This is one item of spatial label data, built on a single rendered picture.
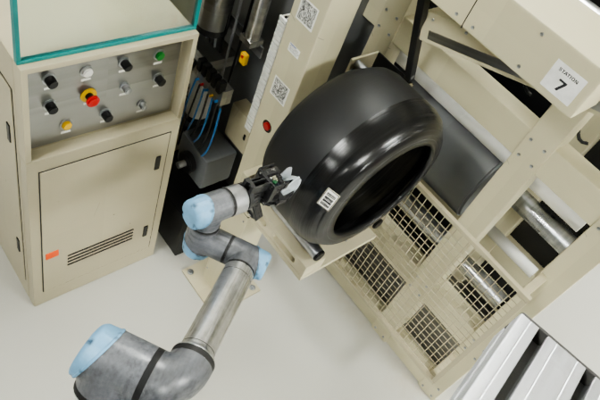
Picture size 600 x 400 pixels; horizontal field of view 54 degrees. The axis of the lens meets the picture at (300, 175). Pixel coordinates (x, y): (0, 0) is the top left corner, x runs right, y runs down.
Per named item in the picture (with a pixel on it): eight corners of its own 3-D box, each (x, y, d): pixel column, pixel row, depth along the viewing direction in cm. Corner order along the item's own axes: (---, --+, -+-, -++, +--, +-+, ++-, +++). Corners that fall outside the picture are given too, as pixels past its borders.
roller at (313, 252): (249, 183, 201) (259, 174, 201) (254, 186, 205) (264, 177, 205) (312, 261, 188) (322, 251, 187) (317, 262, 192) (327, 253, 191)
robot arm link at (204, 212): (176, 217, 141) (183, 192, 136) (213, 204, 149) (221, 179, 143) (194, 240, 138) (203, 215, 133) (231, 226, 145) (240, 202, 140)
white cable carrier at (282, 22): (244, 126, 210) (279, 14, 176) (254, 122, 213) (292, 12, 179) (251, 135, 209) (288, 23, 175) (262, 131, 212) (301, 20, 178)
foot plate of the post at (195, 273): (181, 270, 274) (181, 268, 273) (229, 248, 290) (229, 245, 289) (212, 317, 264) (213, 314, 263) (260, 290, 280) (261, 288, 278)
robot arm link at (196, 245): (215, 273, 147) (226, 245, 140) (174, 254, 147) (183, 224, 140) (227, 252, 153) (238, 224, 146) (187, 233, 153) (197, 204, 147)
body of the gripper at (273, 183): (293, 182, 150) (256, 195, 142) (280, 204, 156) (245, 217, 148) (275, 161, 153) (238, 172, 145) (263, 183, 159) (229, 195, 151)
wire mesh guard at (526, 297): (298, 222, 274) (352, 115, 225) (301, 220, 276) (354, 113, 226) (432, 385, 240) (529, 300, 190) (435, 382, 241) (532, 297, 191)
